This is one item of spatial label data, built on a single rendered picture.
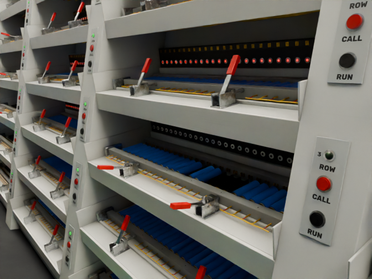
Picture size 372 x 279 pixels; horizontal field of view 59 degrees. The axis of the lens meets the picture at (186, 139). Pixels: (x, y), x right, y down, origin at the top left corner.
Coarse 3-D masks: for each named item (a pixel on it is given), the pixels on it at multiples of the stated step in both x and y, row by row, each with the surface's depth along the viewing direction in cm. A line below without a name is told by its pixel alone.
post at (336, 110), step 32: (320, 32) 40; (320, 64) 40; (320, 96) 40; (352, 96) 37; (320, 128) 40; (352, 128) 37; (352, 160) 37; (288, 192) 43; (352, 192) 37; (288, 224) 42; (352, 224) 36; (288, 256) 42; (320, 256) 39
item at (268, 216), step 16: (112, 160) 86; (128, 160) 82; (144, 160) 79; (160, 176) 72; (176, 176) 68; (208, 192) 60; (224, 192) 59; (240, 208) 55; (256, 208) 52; (272, 224) 50
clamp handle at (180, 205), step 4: (204, 200) 56; (172, 204) 52; (176, 204) 52; (180, 204) 52; (184, 204) 53; (188, 204) 53; (192, 204) 54; (196, 204) 55; (200, 204) 55; (204, 204) 56; (172, 208) 52; (176, 208) 52; (180, 208) 52; (184, 208) 53; (188, 208) 53
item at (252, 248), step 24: (96, 144) 90; (120, 144) 93; (192, 144) 83; (96, 168) 85; (264, 168) 66; (288, 168) 62; (120, 192) 77; (144, 192) 68; (168, 192) 66; (168, 216) 63; (192, 216) 57; (216, 216) 56; (216, 240) 53; (240, 240) 49; (264, 240) 48; (240, 264) 50; (264, 264) 46
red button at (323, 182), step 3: (321, 177) 39; (324, 177) 39; (318, 180) 39; (321, 180) 39; (324, 180) 39; (327, 180) 38; (318, 183) 39; (321, 183) 39; (324, 183) 38; (327, 183) 38; (318, 186) 39; (321, 186) 39; (324, 186) 38; (327, 186) 38; (321, 189) 39; (324, 189) 38; (327, 189) 38
